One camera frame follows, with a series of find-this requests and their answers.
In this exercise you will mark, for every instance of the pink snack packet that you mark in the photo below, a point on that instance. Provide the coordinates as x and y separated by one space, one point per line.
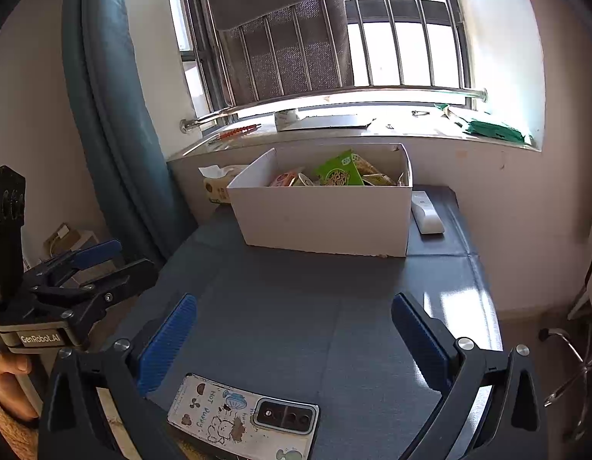
281 180

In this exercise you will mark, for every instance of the chrome chair base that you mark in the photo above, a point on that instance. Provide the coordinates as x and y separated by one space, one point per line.
557 333

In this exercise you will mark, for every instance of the phone with cartoon case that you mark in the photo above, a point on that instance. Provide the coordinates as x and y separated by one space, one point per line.
214 417

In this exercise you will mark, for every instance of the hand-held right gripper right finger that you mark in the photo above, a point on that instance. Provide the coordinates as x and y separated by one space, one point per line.
420 340

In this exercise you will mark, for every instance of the person's left forearm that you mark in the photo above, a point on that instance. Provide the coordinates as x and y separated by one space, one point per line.
8 436

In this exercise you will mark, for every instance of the green seaweed snack packet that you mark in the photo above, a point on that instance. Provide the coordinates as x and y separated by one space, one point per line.
339 172

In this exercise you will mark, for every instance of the tissue box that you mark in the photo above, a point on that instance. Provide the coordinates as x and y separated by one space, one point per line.
219 191

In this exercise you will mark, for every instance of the metal window guard rail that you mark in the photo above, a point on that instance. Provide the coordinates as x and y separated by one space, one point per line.
420 88

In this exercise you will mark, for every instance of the white remote control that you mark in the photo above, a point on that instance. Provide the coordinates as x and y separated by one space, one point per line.
426 213

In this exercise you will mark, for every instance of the white cardboard box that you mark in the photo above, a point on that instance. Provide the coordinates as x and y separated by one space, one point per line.
324 220

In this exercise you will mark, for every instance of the red pen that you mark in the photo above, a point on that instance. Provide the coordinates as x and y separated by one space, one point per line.
238 130

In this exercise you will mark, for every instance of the grey hanging towel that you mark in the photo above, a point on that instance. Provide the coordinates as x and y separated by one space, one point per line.
286 48

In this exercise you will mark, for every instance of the brown cardboard box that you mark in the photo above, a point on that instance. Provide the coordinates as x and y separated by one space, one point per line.
68 239

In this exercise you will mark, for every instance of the round yellow noodle cake packet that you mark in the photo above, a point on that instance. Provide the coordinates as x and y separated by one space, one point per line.
367 163

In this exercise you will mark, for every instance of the teal curtain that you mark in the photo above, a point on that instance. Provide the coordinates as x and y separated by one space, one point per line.
118 129

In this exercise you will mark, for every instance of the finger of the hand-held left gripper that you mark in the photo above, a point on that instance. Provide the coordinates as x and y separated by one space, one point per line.
102 250
118 282

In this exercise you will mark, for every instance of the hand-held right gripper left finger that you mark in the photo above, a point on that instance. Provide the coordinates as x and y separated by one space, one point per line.
166 340

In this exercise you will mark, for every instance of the small metal clip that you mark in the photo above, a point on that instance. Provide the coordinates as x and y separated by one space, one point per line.
420 112

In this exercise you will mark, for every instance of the green cloth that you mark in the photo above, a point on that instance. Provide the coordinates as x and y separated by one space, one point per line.
492 128

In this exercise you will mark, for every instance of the person's left hand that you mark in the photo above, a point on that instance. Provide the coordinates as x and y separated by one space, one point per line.
11 383

